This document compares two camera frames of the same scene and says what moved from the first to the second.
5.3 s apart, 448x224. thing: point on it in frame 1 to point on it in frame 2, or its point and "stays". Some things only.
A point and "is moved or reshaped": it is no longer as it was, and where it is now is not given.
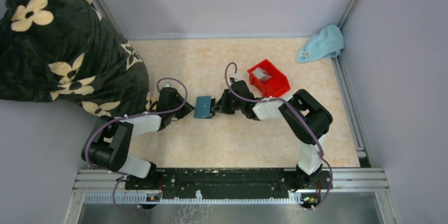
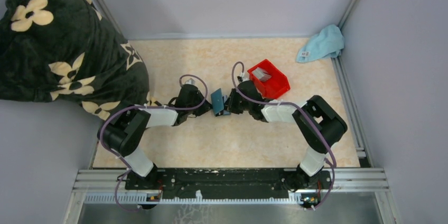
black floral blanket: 55,45 stays
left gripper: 187,109 to 206,106
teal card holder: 203,108 is moved or reshaped
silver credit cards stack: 260,74 stays
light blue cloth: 329,43 stays
